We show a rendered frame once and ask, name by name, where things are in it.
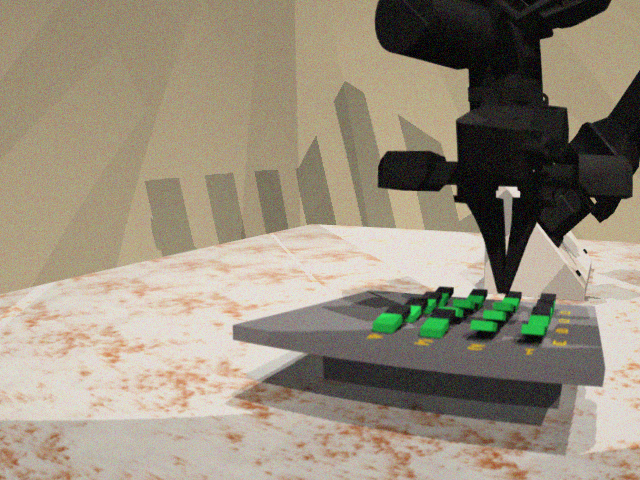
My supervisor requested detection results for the grey switch panel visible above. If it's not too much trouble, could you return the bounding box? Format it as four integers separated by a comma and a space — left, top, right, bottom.
233, 286, 606, 409

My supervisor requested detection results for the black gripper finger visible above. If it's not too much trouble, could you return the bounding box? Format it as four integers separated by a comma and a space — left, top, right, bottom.
453, 195, 506, 293
502, 197, 556, 294

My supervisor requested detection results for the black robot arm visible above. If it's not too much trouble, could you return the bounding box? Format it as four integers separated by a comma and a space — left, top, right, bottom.
375, 0, 640, 247

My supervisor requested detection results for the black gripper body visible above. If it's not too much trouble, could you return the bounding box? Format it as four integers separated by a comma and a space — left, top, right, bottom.
378, 73, 633, 199

